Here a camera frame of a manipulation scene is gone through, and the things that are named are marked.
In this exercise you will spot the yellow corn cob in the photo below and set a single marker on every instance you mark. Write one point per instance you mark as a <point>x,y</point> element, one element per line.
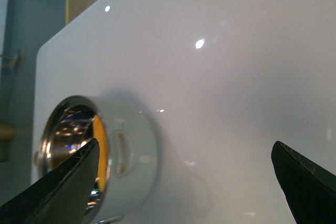
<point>100,134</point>

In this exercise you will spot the white electric cooking pot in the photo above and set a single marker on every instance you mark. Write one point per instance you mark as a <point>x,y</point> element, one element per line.
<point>132,157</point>

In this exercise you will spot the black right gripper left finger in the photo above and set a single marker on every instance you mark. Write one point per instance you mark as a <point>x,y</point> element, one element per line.
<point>61,196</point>

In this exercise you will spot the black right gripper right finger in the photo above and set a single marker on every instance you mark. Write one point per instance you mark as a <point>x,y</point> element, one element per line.
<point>309,189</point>

